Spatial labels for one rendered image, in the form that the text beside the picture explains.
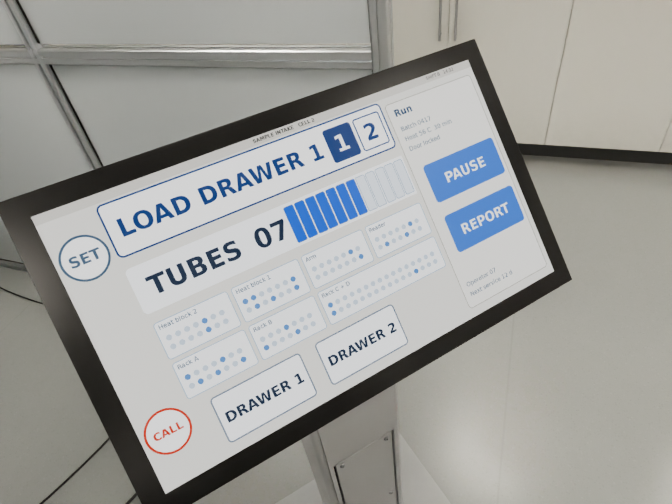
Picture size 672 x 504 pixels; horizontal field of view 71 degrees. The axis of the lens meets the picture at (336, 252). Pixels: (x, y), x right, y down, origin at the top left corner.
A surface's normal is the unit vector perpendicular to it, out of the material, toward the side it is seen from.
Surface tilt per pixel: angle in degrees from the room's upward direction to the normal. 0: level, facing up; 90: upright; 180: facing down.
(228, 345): 50
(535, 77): 90
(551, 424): 0
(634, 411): 0
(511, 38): 90
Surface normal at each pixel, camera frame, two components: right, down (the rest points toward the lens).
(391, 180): 0.30, -0.06
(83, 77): -0.32, 0.66
